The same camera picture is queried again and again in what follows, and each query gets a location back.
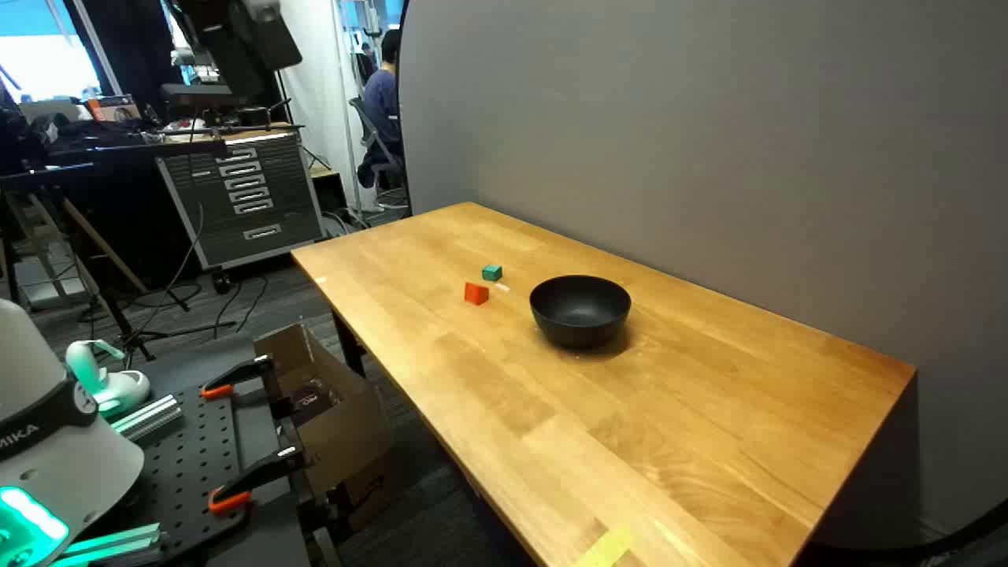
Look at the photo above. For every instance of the green cube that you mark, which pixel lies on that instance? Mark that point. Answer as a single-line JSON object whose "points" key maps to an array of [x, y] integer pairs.
{"points": [[493, 271]]}

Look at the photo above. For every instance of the red cube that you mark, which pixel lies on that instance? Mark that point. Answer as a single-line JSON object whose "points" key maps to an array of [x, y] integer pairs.
{"points": [[477, 294]]}

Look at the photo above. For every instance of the yellow tape strip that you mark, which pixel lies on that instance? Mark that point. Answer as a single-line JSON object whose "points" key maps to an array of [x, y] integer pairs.
{"points": [[605, 547]]}

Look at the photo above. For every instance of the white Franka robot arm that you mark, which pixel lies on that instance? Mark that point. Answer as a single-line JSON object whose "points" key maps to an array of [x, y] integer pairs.
{"points": [[51, 460]]}

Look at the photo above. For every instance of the white and teal device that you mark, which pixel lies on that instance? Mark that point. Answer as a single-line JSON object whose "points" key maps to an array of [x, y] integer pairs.
{"points": [[98, 380]]}

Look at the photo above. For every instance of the black bowl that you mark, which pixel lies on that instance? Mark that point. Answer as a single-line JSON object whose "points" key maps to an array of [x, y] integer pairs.
{"points": [[581, 311]]}

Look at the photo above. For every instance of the black tripod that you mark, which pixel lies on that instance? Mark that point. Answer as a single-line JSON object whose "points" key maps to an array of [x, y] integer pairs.
{"points": [[111, 304]]}

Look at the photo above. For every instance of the seated person in blue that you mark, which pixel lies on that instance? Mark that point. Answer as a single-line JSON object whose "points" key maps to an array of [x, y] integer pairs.
{"points": [[384, 99]]}

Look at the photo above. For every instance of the black clamp with orange tip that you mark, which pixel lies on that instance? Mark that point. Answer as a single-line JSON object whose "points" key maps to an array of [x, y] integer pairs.
{"points": [[258, 476], [248, 375]]}

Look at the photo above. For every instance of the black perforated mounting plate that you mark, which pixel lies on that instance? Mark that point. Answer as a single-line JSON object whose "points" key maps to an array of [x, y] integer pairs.
{"points": [[195, 460]]}

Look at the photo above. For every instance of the brown cardboard box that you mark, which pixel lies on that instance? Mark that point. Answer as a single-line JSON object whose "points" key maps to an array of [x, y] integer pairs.
{"points": [[342, 421]]}

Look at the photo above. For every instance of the black office chair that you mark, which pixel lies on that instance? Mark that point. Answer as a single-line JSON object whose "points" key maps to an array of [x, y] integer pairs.
{"points": [[380, 157]]}

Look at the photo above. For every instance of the small white scrap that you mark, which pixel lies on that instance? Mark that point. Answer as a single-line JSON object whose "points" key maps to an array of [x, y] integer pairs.
{"points": [[501, 284]]}

